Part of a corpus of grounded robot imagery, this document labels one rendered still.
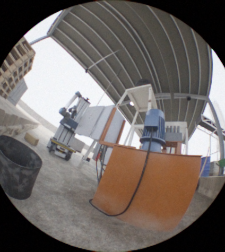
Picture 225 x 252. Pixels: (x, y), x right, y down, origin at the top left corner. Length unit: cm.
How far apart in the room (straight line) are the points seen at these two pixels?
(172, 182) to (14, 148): 107
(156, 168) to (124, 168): 23
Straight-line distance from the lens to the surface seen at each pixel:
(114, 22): 512
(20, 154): 72
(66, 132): 219
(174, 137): 90
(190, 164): 64
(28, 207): 60
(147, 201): 62
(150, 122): 64
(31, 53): 201
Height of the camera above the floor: 48
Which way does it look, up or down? 23 degrees up
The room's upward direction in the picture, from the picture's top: 21 degrees clockwise
